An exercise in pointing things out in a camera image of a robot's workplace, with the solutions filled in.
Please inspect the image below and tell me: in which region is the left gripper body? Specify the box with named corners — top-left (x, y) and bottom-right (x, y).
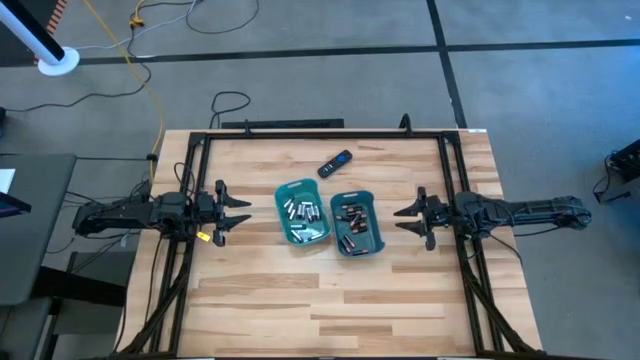
top-left (192, 191), bottom-right (220, 229)

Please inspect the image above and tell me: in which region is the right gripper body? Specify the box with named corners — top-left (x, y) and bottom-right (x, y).
top-left (424, 194), bottom-right (459, 232)

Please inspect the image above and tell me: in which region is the blue-grey plastic bin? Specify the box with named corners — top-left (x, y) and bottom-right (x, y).
top-left (329, 189), bottom-right (386, 259)

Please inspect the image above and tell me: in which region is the teal green plastic bin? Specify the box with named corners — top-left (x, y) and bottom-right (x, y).
top-left (273, 178), bottom-right (333, 248)

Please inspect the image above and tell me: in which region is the black power strip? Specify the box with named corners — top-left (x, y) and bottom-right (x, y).
top-left (221, 118), bottom-right (346, 130)

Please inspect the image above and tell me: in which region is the black remote control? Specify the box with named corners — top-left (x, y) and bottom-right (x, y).
top-left (316, 149), bottom-right (354, 180)

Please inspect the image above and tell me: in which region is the grey side desk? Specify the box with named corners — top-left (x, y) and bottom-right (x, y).
top-left (0, 152), bottom-right (78, 307)

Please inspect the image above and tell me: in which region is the dark flat device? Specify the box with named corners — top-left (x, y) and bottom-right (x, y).
top-left (0, 192), bottom-right (32, 219)

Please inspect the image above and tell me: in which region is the white pole round base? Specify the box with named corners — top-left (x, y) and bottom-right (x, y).
top-left (0, 0), bottom-right (81, 78)

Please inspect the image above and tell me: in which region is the orange black striped board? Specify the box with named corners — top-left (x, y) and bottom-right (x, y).
top-left (33, 0), bottom-right (69, 36)

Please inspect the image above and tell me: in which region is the black looped gripper cable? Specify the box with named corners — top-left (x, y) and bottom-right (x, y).
top-left (173, 161), bottom-right (197, 197)

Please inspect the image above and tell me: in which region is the black floor cable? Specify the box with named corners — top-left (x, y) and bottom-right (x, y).
top-left (0, 24), bottom-right (153, 114)
top-left (184, 0), bottom-right (261, 35)
top-left (209, 90), bottom-right (252, 130)

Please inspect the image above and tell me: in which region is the black aluminium table frame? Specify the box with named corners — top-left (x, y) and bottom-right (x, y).
top-left (112, 127), bottom-right (544, 360)

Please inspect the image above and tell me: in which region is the yellow floor cable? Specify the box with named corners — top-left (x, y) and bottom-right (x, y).
top-left (82, 0), bottom-right (165, 157)

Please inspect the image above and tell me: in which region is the black equipment with cables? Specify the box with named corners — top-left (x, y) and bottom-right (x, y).
top-left (593, 138), bottom-right (640, 205)

